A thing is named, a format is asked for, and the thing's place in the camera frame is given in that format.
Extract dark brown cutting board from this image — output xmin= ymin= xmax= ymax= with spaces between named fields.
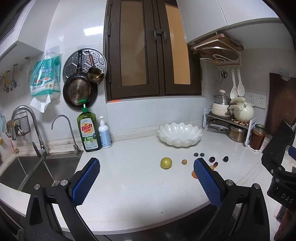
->
xmin=265 ymin=73 xmax=296 ymax=136

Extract green apple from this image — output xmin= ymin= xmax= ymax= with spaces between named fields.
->
xmin=160 ymin=157 xmax=172 ymax=169

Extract black frying pan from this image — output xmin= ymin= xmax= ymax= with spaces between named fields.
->
xmin=63 ymin=50 xmax=98 ymax=110

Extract black scissors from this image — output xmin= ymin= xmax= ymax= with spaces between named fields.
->
xmin=220 ymin=69 xmax=228 ymax=84

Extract round steel steamer tray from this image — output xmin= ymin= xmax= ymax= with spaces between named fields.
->
xmin=63 ymin=48 xmax=107 ymax=82

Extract cream ceramic kettle pot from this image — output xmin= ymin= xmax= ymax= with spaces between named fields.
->
xmin=225 ymin=97 xmax=254 ymax=122

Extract green dish soap bottle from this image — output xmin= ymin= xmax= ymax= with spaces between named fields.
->
xmin=77 ymin=99 xmax=102 ymax=152

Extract white rice spoon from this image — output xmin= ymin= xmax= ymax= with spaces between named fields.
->
xmin=237 ymin=69 xmax=245 ymax=97
xmin=230 ymin=69 xmax=238 ymax=99

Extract small chrome water tap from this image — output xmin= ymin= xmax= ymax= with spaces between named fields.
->
xmin=51 ymin=114 xmax=82 ymax=156

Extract black wire sink basket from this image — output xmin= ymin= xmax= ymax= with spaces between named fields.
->
xmin=6 ymin=115 xmax=31 ymax=138

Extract white wire hanging rack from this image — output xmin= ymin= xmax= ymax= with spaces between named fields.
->
xmin=200 ymin=52 xmax=242 ymax=67

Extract stainless steel sink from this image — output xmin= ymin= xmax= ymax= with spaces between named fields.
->
xmin=1 ymin=153 xmax=81 ymax=194

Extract hanging utensils on wall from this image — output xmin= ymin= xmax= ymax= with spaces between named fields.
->
xmin=1 ymin=56 xmax=33 ymax=93

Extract white scalloped fruit bowl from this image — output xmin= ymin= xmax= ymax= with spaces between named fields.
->
xmin=157 ymin=123 xmax=203 ymax=148

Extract steel pan lid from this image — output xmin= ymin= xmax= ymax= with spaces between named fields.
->
xmin=208 ymin=119 xmax=229 ymax=133

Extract cream pot with glass lid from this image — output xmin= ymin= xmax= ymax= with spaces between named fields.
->
xmin=211 ymin=89 xmax=232 ymax=117

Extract white rice spoon left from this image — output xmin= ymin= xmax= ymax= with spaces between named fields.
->
xmin=230 ymin=69 xmax=238 ymax=99

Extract dark plum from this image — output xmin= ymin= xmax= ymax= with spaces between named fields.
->
xmin=223 ymin=156 xmax=229 ymax=162
xmin=209 ymin=157 xmax=215 ymax=163

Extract glass jar of red sauce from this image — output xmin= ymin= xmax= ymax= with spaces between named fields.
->
xmin=250 ymin=124 xmax=266 ymax=150

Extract white wall power socket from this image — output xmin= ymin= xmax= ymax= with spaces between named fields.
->
xmin=255 ymin=94 xmax=266 ymax=109

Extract stainless steel pot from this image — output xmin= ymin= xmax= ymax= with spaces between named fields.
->
xmin=228 ymin=126 xmax=247 ymax=143

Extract white pump lotion bottle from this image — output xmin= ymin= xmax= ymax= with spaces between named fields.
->
xmin=98 ymin=116 xmax=112 ymax=149

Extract white rice spoon right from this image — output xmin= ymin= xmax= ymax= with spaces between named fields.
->
xmin=237 ymin=69 xmax=245 ymax=97

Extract plastic bag of wipes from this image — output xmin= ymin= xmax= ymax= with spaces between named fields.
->
xmin=30 ymin=46 xmax=61 ymax=113

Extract dark wooden window frame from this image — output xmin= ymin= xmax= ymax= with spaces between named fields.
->
xmin=104 ymin=1 xmax=202 ymax=101

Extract grey corner shelf rack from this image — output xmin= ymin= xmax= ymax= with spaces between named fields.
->
xmin=203 ymin=108 xmax=257 ymax=146

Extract tall chrome kitchen faucet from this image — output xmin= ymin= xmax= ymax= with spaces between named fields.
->
xmin=10 ymin=105 xmax=50 ymax=159

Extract small brass ladle pot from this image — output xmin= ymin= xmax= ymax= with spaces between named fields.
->
xmin=87 ymin=52 xmax=105 ymax=85

